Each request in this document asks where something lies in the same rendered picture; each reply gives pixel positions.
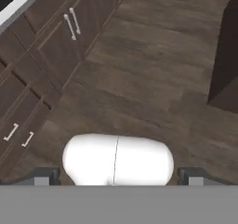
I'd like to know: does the dark brown cupboard door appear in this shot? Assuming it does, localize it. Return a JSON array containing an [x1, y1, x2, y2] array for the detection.
[[68, 0, 108, 62], [36, 16, 84, 93]]

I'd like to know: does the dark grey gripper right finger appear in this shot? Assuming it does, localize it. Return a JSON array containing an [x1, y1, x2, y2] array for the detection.
[[177, 166, 238, 187]]

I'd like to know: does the silver bar drawer handle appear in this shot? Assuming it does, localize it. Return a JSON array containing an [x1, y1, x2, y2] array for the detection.
[[20, 131, 35, 148], [3, 123, 20, 141]]

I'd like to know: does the white rounded capsule-shaped object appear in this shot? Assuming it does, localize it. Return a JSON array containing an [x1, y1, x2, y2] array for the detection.
[[61, 133, 175, 187]]

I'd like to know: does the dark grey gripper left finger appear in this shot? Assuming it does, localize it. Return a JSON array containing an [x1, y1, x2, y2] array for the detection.
[[0, 166, 61, 187]]

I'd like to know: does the dark brown island cupboard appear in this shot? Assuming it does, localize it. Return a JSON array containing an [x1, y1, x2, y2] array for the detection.
[[206, 0, 238, 114]]

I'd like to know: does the silver bar door handle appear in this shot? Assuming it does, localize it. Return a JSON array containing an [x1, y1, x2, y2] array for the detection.
[[62, 13, 77, 42], [68, 7, 82, 35]]

